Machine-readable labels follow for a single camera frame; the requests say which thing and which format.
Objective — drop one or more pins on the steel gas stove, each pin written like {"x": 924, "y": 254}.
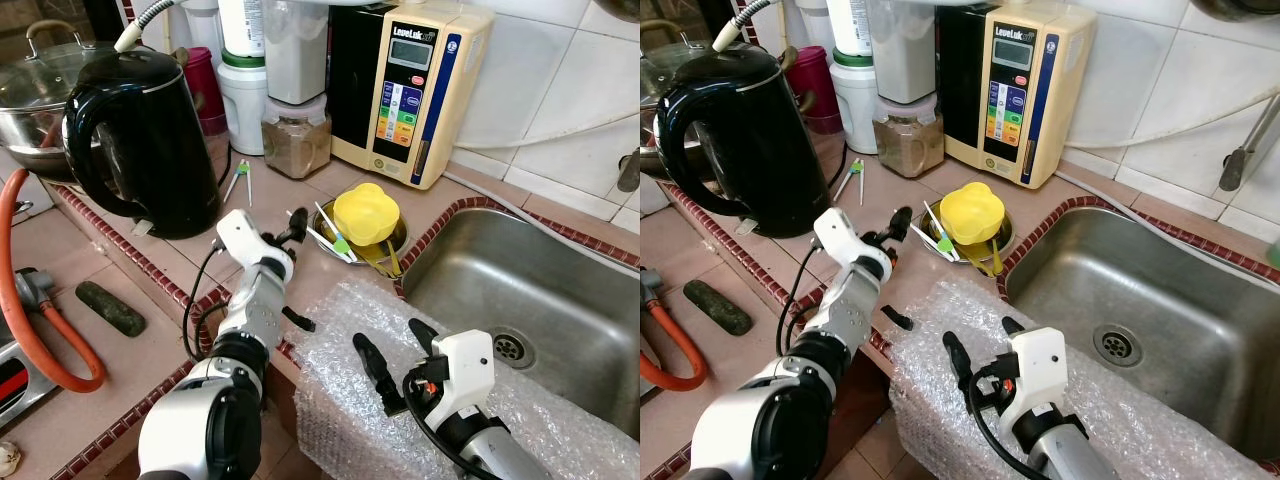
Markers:
{"x": 15, "y": 385}

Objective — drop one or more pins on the green translucent bottle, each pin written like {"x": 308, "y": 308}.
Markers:
{"x": 1275, "y": 252}

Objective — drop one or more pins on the stainless steel sink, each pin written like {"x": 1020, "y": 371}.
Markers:
{"x": 1140, "y": 290}
{"x": 530, "y": 290}

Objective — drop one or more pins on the garlic bulb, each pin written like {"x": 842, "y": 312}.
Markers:
{"x": 8, "y": 458}

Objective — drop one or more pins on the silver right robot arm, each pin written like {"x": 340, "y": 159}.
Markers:
{"x": 490, "y": 455}
{"x": 1070, "y": 455}

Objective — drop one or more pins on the thin grey tube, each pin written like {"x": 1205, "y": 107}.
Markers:
{"x": 1150, "y": 212}
{"x": 540, "y": 215}

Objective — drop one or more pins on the dark green whetstone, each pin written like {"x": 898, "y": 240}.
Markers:
{"x": 718, "y": 307}
{"x": 110, "y": 308}

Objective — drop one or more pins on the yellow plastic bowl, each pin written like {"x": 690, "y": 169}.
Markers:
{"x": 970, "y": 212}
{"x": 365, "y": 212}

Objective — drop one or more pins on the translucent white plastic container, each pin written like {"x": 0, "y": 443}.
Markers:
{"x": 900, "y": 55}
{"x": 296, "y": 55}

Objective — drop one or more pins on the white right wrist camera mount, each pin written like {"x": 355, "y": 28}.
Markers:
{"x": 465, "y": 365}
{"x": 1040, "y": 365}

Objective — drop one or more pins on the cream water ionizer machine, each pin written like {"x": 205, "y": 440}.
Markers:
{"x": 400, "y": 100}
{"x": 1010, "y": 100}

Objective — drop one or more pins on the shallow steel bowl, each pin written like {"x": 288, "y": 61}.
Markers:
{"x": 395, "y": 250}
{"x": 1000, "y": 250}

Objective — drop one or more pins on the white labelled bottle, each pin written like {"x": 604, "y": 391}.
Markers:
{"x": 848, "y": 25}
{"x": 240, "y": 25}

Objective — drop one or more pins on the magenta plastic cup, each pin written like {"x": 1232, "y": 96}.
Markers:
{"x": 810, "y": 92}
{"x": 203, "y": 95}

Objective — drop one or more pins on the white jar with green lid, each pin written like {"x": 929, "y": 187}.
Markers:
{"x": 855, "y": 105}
{"x": 243, "y": 105}

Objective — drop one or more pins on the grey metal tap lever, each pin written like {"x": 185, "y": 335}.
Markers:
{"x": 628, "y": 172}
{"x": 1240, "y": 160}

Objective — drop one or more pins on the jar of brown powder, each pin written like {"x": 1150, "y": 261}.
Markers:
{"x": 908, "y": 145}
{"x": 297, "y": 145}

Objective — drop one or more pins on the black electric kettle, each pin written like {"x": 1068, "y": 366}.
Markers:
{"x": 150, "y": 140}
{"x": 745, "y": 140}

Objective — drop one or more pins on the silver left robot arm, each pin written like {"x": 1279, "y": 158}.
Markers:
{"x": 200, "y": 420}
{"x": 760, "y": 430}

